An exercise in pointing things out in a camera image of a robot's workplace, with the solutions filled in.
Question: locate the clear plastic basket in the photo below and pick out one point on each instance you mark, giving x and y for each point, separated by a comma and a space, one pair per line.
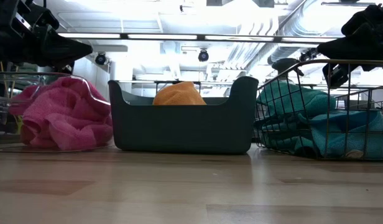
2, 102

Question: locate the black ceiling light rail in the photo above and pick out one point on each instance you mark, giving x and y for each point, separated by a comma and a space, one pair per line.
166, 36

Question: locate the orange microfiber towel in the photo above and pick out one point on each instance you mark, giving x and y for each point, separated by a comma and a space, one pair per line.
179, 93

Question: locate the teal green microfiber towel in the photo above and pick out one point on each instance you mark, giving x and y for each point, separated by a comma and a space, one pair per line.
288, 99

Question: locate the pink microfiber towel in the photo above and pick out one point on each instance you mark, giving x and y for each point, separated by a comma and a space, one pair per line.
64, 118

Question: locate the clear spray bottle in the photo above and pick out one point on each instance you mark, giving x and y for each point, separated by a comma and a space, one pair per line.
284, 63

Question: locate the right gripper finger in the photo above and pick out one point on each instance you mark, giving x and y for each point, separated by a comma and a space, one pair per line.
359, 46
339, 76

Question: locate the light blue microfiber towel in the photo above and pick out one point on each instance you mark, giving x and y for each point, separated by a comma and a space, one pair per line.
359, 133

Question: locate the dark teal plastic basket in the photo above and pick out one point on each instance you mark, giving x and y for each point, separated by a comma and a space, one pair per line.
179, 130

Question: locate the silver ventilation duct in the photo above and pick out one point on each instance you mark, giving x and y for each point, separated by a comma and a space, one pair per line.
303, 21

